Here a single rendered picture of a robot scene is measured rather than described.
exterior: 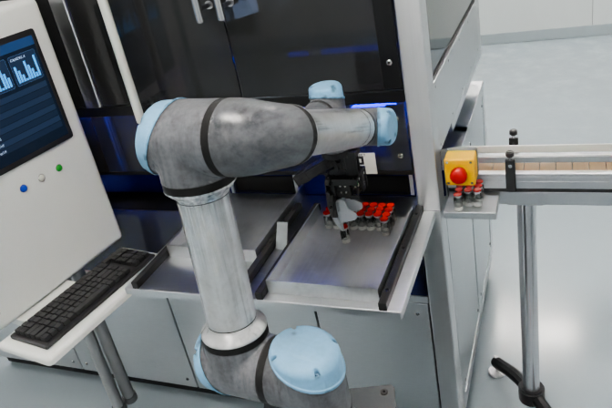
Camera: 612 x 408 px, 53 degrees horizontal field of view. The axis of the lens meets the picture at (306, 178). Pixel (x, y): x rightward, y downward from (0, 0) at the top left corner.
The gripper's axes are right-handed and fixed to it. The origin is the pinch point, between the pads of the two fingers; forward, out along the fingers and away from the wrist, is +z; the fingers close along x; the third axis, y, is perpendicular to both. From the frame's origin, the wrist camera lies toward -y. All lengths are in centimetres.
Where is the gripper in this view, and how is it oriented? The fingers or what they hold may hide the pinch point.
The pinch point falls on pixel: (341, 222)
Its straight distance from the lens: 148.5
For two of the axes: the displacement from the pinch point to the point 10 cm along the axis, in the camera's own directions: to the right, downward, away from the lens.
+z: 1.8, 8.8, 4.3
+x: 3.5, -4.7, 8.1
